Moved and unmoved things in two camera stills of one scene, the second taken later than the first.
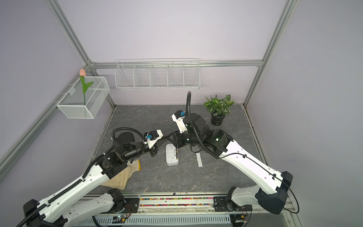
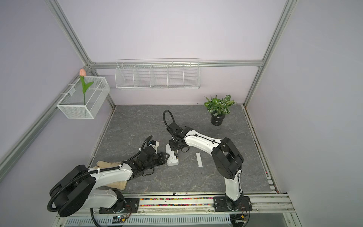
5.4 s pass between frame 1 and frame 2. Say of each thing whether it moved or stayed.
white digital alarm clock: stayed
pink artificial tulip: stayed
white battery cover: stayed
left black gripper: moved
